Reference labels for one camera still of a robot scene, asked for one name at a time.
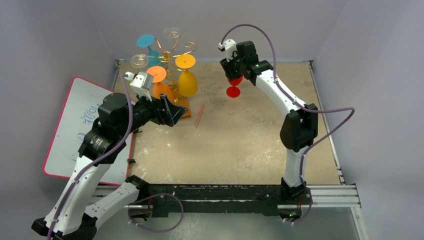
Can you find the orange plastic wine glass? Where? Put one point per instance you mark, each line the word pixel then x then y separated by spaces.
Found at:
pixel 159 86

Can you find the blue plastic wine glass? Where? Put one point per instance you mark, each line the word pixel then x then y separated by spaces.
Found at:
pixel 146 41

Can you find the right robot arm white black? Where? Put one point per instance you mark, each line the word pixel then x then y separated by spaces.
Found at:
pixel 300 126

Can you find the gold wire wine glass rack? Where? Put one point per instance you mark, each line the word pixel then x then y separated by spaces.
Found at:
pixel 168 57

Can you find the red plastic wine glass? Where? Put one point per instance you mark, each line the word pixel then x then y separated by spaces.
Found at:
pixel 233 91

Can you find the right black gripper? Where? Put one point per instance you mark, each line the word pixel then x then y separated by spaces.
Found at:
pixel 230 69

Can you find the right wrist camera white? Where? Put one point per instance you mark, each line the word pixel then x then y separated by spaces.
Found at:
pixel 229 47

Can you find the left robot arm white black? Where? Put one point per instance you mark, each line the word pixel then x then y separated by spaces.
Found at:
pixel 73 217

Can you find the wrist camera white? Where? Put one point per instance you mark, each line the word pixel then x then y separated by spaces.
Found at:
pixel 141 83
pixel 229 47

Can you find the whiteboard with pink frame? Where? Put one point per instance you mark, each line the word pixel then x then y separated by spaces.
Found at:
pixel 76 119

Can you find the clear wine glass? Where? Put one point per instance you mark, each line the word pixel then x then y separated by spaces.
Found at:
pixel 139 63
pixel 172 33

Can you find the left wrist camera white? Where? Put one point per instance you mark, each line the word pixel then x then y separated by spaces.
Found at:
pixel 141 83

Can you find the yellow plastic wine glass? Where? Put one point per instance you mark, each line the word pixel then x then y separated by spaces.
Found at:
pixel 187 82

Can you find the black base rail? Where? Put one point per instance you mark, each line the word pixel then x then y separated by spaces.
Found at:
pixel 268 200

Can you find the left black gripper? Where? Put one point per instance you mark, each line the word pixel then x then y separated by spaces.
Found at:
pixel 175 112

